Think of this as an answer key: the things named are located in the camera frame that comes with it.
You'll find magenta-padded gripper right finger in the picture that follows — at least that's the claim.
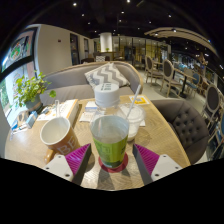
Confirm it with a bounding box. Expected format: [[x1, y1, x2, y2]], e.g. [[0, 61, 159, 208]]
[[132, 143, 184, 186]]

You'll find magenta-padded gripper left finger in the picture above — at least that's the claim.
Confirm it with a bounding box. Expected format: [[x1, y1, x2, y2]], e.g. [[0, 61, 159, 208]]
[[42, 142, 93, 186]]

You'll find clear bottle with green label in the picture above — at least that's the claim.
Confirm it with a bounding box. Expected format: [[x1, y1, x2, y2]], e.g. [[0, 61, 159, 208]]
[[89, 82, 131, 170]]

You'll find brown paper-look mug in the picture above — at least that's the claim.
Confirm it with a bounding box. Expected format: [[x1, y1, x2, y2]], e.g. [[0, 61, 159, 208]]
[[39, 116, 82, 164]]

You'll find clear plastic cup with straw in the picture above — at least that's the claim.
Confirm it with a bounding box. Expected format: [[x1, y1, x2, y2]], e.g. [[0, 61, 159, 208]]
[[119, 84, 147, 142]]

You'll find white paper leaflet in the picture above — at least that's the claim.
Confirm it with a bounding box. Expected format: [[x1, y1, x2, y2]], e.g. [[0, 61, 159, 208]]
[[79, 100, 99, 123]]

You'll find dark grey tufted armchair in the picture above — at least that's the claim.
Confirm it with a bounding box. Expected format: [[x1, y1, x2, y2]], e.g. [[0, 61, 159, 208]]
[[150, 98, 210, 165]]

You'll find white printed menu booklet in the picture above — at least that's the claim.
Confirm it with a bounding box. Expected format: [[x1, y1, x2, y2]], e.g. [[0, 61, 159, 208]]
[[36, 98, 80, 123]]

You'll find small blue white box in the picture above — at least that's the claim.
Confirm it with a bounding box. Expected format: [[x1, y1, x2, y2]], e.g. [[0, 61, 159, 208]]
[[25, 110, 38, 129]]

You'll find grey curved sofa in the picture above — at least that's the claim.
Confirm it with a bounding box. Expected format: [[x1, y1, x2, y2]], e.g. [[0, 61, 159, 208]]
[[39, 60, 144, 107]]

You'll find potted green leafy plant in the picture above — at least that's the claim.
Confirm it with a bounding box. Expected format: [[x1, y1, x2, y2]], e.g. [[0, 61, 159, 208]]
[[13, 70, 57, 114]]

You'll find grey white chevron cushion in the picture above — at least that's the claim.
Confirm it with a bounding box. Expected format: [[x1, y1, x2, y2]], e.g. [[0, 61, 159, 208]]
[[84, 62, 131, 90]]

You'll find group of round-back dining chairs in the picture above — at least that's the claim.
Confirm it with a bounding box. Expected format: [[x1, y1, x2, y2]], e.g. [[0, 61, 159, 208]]
[[143, 54, 224, 158]]

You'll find white round column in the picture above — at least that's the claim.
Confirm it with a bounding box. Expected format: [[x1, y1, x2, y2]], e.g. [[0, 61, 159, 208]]
[[99, 32, 113, 53]]

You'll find group of ceiling spotlights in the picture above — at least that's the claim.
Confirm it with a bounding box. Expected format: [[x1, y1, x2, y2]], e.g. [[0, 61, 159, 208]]
[[71, 0, 178, 34]]

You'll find framed wall poster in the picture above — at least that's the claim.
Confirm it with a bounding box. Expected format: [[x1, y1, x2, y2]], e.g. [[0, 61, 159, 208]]
[[1, 29, 38, 73]]

